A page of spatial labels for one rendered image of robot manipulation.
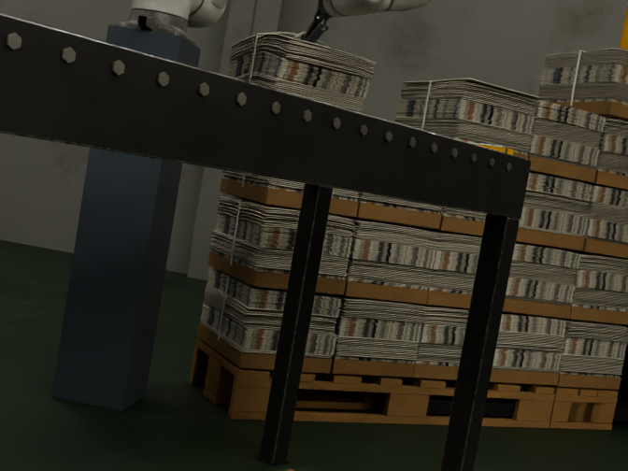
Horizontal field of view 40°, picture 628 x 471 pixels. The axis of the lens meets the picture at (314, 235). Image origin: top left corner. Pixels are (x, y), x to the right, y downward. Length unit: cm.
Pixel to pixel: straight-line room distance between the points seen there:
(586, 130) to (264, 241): 118
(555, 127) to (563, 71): 41
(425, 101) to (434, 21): 247
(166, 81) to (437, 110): 178
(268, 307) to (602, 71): 142
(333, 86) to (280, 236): 44
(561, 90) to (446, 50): 209
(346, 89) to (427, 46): 281
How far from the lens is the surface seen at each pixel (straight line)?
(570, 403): 314
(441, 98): 277
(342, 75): 247
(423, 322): 268
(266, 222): 238
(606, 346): 320
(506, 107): 278
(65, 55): 100
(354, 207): 249
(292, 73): 240
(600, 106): 309
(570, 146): 294
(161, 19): 238
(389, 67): 525
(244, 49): 265
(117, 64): 103
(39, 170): 570
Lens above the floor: 68
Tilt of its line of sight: 3 degrees down
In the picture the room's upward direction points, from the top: 10 degrees clockwise
